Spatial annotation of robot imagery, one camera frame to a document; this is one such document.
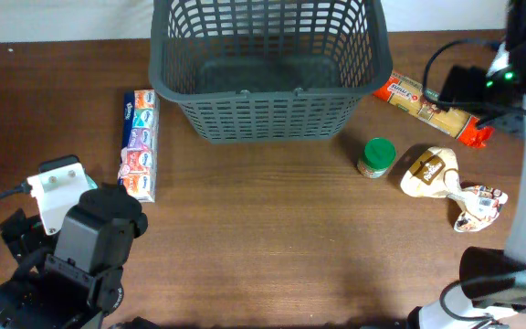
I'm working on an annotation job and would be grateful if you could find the orange spaghetti packet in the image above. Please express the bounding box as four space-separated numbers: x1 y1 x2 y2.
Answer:
373 71 495 148

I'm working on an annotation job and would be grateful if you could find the beige snack bag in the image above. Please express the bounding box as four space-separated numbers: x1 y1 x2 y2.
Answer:
400 146 509 233

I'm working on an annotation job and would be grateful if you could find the green lid glass jar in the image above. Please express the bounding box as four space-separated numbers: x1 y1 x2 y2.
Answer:
357 138 396 178

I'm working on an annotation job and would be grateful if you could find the grey plastic basket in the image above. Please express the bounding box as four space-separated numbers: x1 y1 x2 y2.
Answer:
149 0 393 143

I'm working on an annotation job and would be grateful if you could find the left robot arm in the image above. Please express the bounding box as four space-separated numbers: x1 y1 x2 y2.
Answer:
0 186 148 329

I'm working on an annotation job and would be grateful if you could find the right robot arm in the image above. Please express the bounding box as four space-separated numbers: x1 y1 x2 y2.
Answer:
405 0 526 329

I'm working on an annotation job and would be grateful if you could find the colourful tissue pack box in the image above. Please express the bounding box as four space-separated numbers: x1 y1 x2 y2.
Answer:
118 90 160 203

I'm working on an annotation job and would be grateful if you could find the crumpled mint green packet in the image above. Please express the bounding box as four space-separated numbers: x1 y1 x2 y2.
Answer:
85 175 98 189

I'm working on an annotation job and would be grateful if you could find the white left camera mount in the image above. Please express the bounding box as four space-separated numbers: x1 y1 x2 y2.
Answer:
26 163 90 236

